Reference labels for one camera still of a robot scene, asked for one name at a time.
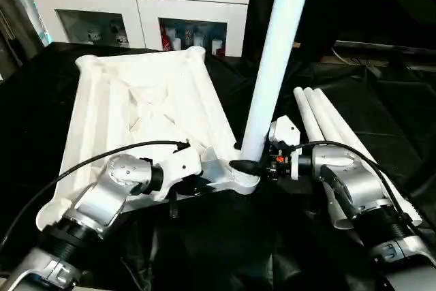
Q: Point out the white plastic table top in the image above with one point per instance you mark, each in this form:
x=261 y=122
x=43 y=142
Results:
x=136 y=100

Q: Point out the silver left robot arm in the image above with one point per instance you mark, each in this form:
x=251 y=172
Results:
x=95 y=199

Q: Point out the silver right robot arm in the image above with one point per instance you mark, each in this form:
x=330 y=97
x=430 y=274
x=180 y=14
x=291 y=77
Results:
x=357 y=182

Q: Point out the white cup with red label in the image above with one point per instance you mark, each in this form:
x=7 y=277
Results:
x=218 y=47

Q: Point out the black plastic mat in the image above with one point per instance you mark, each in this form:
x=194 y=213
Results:
x=391 y=117

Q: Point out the red white bottle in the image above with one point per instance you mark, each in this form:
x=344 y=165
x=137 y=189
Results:
x=167 y=40

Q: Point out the black case with label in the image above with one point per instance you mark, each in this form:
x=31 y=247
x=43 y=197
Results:
x=306 y=4

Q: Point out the black television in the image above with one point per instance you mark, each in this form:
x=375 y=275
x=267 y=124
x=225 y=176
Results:
x=391 y=47

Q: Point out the white glass-door cabinet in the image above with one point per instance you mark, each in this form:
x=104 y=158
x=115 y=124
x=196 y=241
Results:
x=102 y=4

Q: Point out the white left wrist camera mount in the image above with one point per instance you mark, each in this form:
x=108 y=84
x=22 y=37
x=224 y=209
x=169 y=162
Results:
x=180 y=165

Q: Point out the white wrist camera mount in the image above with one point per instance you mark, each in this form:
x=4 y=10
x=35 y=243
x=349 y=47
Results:
x=180 y=165
x=284 y=131

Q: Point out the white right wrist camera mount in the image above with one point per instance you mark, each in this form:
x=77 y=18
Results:
x=284 y=131

